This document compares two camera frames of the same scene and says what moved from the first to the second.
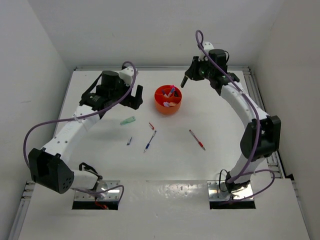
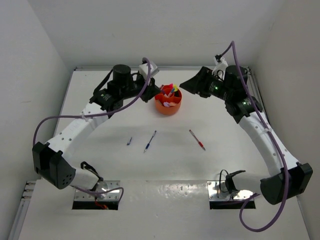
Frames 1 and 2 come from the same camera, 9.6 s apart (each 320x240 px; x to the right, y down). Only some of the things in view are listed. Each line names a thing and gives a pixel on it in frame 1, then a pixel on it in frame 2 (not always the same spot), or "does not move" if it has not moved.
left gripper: (132, 101) to (150, 90)
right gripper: (192, 72) to (197, 84)
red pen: (199, 143) does not move
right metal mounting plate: (217, 191) does not move
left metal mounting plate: (111, 195) does not move
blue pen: (147, 145) does not move
